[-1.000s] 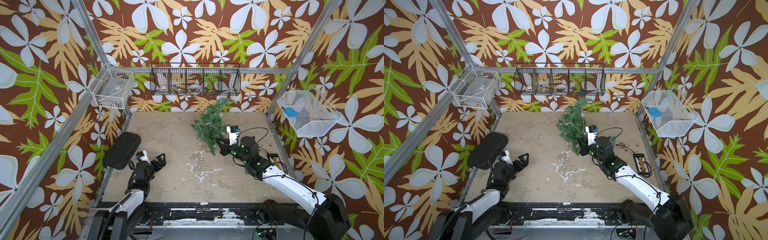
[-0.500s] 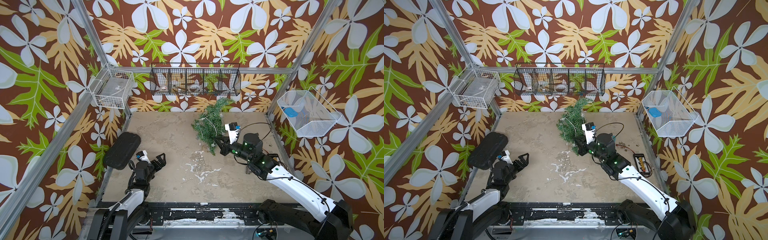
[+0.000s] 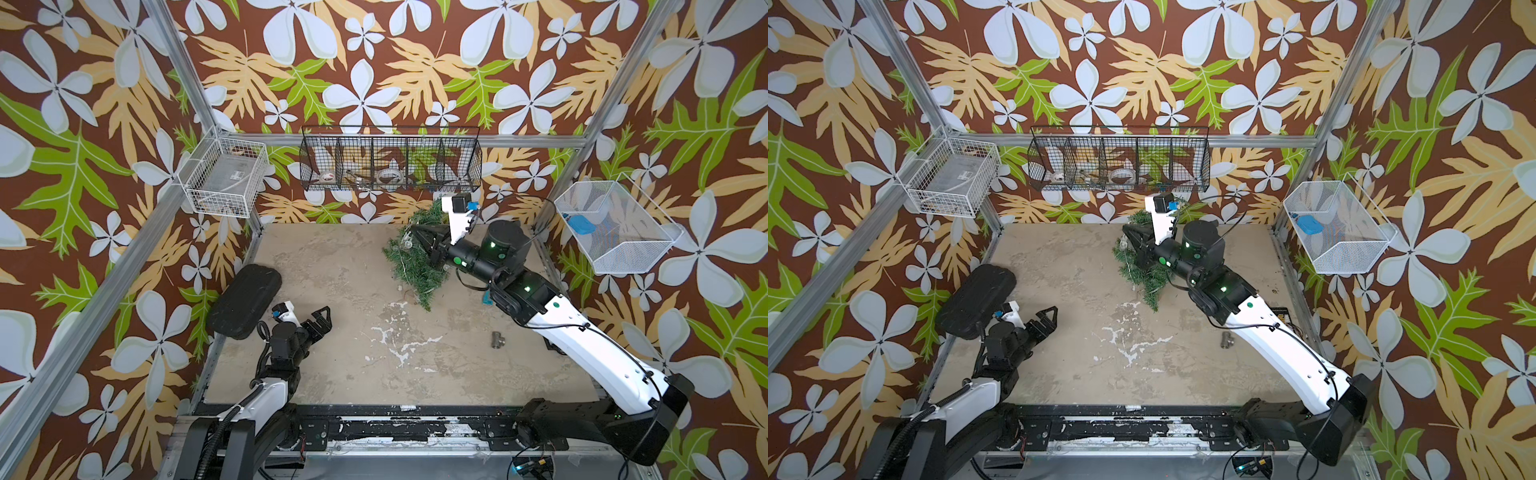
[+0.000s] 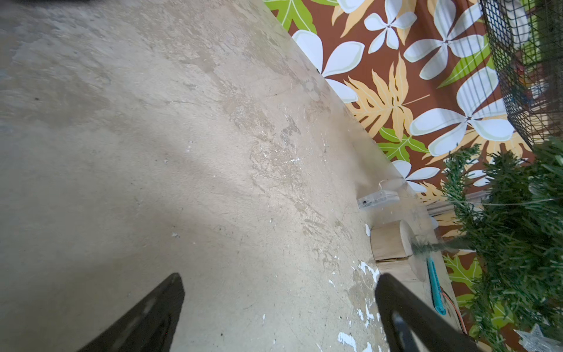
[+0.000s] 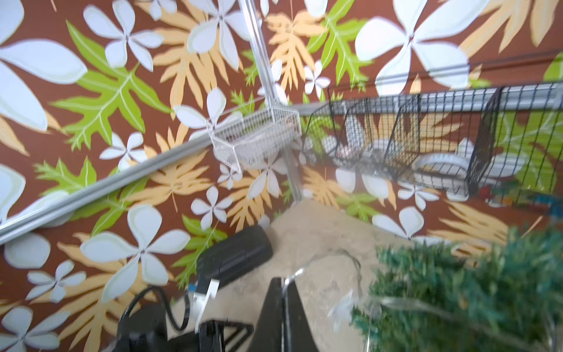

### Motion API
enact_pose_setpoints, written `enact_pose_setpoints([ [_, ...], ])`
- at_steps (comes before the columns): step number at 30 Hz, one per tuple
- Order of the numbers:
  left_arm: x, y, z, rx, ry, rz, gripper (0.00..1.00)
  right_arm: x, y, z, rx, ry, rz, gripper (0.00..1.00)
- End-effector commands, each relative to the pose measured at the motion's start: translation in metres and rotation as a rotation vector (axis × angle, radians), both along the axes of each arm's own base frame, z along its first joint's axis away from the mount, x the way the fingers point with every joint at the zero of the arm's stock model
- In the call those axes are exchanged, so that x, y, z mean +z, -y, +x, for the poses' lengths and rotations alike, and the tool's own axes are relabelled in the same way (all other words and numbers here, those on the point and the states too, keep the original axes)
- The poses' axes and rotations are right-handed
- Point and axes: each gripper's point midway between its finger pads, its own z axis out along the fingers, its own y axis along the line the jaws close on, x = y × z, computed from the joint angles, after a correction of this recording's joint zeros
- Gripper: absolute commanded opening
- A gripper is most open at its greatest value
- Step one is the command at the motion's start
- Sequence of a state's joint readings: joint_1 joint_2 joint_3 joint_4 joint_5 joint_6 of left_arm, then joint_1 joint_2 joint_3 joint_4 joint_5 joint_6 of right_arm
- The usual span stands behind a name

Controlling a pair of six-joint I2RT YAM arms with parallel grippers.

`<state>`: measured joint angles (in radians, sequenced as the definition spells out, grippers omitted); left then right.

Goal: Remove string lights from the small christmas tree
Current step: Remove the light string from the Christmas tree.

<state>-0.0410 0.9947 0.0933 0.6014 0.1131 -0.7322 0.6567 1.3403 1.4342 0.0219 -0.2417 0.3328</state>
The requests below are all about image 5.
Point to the black wire basket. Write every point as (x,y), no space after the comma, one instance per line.
(383,136)

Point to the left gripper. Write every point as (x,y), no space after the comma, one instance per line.
(222,336)

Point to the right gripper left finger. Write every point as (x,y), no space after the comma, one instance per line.
(270,323)

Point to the white bowl in basket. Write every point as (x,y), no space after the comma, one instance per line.
(450,169)

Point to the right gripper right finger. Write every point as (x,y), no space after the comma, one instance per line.
(298,334)

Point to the black zipper case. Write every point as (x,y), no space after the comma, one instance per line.
(232,258)

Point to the small green christmas tree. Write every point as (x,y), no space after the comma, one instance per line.
(423,298)

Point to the white wire basket left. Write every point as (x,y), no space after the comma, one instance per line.
(245,142)

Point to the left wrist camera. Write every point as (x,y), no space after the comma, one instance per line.
(203,299)

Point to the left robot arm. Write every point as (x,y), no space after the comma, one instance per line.
(148,325)

